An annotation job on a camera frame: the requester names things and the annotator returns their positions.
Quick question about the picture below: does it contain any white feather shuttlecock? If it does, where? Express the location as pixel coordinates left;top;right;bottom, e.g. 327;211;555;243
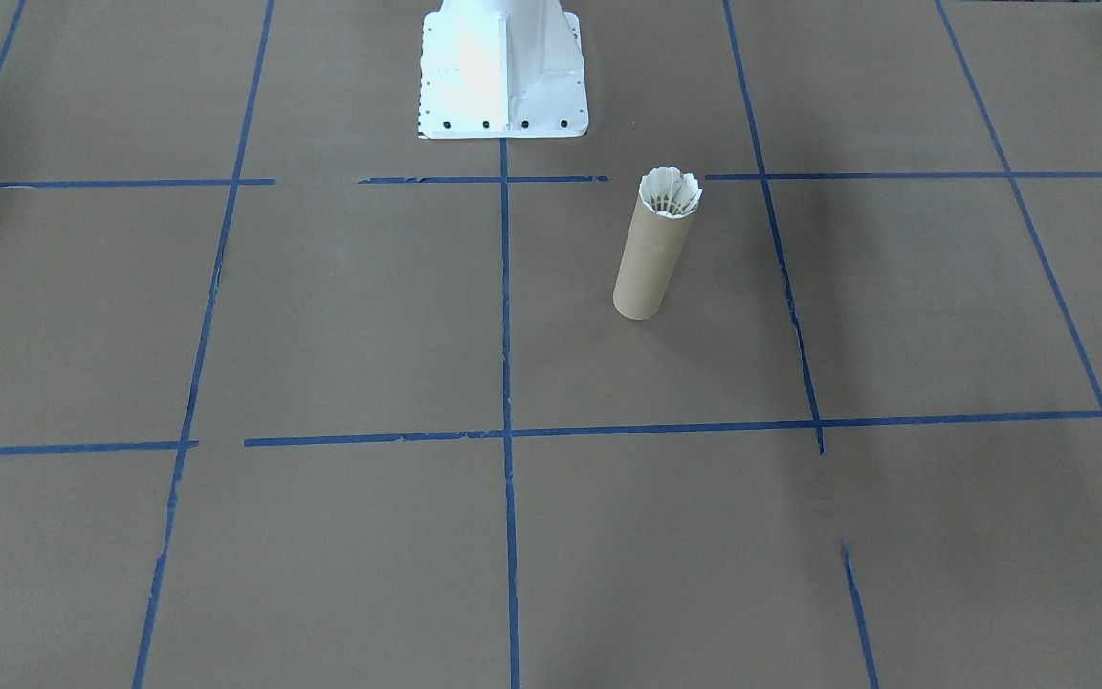
638;167;704;220

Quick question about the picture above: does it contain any brown cardboard tube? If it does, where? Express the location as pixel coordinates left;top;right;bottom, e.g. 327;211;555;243
612;195;700;321

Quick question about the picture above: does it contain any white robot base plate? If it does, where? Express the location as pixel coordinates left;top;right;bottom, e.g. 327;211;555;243
417;0;591;141

